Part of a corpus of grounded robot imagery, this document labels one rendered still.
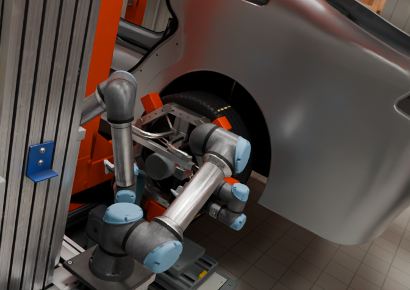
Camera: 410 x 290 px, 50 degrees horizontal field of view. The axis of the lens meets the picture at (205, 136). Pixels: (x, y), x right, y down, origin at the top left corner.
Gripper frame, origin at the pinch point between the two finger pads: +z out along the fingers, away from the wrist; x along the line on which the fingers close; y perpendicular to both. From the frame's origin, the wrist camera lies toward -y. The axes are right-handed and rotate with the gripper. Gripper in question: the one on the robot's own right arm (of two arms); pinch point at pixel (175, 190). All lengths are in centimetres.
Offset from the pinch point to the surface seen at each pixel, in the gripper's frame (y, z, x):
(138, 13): 20, 248, -270
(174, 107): 29.0, 23.4, -20.8
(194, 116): 29.0, 11.0, -20.5
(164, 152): 13.9, 11.4, -1.5
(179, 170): 11.3, 0.2, 1.5
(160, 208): -26.6, 15.7, -19.6
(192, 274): -68, -6, -39
